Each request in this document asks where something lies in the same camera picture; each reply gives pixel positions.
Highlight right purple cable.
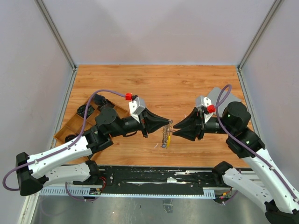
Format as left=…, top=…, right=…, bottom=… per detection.
left=207, top=84, right=299, bottom=201

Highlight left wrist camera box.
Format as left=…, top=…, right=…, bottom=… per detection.
left=128, top=97, right=146, bottom=123

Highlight green black item in tray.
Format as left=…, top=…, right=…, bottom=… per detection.
left=76, top=104, right=95, bottom=118

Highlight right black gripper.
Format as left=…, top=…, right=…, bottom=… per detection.
left=172, top=107, right=235, bottom=140

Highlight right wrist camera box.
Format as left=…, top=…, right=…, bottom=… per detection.
left=196, top=95, right=215, bottom=124

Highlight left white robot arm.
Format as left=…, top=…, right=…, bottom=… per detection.
left=16, top=108, right=169, bottom=196

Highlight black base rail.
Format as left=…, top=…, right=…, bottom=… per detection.
left=72, top=165, right=241, bottom=194

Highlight black items in tray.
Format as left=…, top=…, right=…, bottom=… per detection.
left=93, top=94, right=115, bottom=111

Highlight wooden compartment tray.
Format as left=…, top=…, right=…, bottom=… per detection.
left=54, top=99, right=130, bottom=146

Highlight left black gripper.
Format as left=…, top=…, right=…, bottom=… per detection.
left=110, top=108, right=170, bottom=138

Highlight purple cable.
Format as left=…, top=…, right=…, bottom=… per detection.
left=2, top=89, right=131, bottom=203
left=207, top=84, right=299, bottom=201

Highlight grey cloth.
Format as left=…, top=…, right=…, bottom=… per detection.
left=205, top=87, right=242, bottom=105

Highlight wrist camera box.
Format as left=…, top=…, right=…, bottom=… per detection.
left=196, top=95, right=215, bottom=124
left=128, top=97, right=146, bottom=123

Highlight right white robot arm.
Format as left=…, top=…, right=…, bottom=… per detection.
left=173, top=101, right=299, bottom=224

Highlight keyring with coloured keys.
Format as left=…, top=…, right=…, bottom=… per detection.
left=161, top=119, right=173, bottom=148

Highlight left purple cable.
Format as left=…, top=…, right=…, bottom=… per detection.
left=2, top=89, right=131, bottom=203

